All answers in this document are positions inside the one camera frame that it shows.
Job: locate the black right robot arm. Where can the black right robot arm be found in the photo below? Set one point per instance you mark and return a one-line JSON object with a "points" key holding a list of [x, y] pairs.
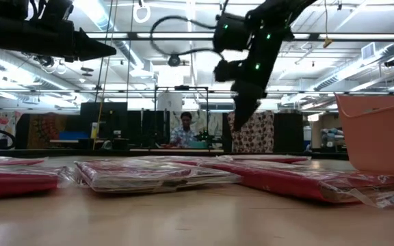
{"points": [[279, 13]]}

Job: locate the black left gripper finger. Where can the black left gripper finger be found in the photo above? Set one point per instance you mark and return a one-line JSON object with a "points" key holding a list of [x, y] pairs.
{"points": [[87, 56], [87, 42]]}

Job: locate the black metal frame stand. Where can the black metal frame stand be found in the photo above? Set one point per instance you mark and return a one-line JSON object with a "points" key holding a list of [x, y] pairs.
{"points": [[181, 87]]}

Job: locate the plain black fabric panel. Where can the plain black fabric panel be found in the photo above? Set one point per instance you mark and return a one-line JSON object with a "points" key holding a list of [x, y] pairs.
{"points": [[288, 133]]}

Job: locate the blue box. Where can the blue box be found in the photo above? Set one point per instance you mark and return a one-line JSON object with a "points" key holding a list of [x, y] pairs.
{"points": [[73, 135]]}

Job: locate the red white dotted fabric panel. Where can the red white dotted fabric panel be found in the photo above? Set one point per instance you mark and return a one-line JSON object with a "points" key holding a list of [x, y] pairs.
{"points": [[258, 136]]}

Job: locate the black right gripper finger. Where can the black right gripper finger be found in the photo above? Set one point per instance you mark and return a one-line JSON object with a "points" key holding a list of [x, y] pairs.
{"points": [[237, 106], [251, 102]]}

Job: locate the black overhead crossbar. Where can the black overhead crossbar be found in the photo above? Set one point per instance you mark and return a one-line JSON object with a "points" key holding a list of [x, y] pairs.
{"points": [[132, 35]]}

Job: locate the pink floral fabric panel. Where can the pink floral fabric panel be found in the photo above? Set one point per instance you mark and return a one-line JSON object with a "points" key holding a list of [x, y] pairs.
{"points": [[3, 121]]}

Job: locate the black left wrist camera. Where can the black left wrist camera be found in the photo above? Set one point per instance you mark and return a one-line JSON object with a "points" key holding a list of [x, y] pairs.
{"points": [[58, 10]]}

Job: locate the brown patterned fabric panel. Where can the brown patterned fabric panel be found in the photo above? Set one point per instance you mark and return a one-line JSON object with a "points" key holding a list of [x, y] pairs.
{"points": [[46, 128]]}

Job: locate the small black background robot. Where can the small black background robot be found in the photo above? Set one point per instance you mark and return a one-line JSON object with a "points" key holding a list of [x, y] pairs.
{"points": [[204, 137]]}

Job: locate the leaf print fabric panel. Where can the leaf print fabric panel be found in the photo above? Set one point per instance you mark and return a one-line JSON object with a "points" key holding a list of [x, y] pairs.
{"points": [[205, 119]]}

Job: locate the black ceiling camera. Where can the black ceiling camera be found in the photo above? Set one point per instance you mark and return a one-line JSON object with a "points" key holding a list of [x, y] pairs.
{"points": [[46, 61], [392, 62]]}

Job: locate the person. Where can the person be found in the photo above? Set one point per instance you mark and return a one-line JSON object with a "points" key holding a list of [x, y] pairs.
{"points": [[182, 135]]}

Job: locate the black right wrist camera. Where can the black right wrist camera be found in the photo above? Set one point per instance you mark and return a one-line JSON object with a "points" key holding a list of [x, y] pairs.
{"points": [[225, 71]]}

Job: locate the orange plastic basket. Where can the orange plastic basket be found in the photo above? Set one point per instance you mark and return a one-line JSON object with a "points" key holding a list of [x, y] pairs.
{"points": [[381, 136]]}

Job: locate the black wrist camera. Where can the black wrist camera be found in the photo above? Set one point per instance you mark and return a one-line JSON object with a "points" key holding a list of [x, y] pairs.
{"points": [[58, 10], [225, 71]]}

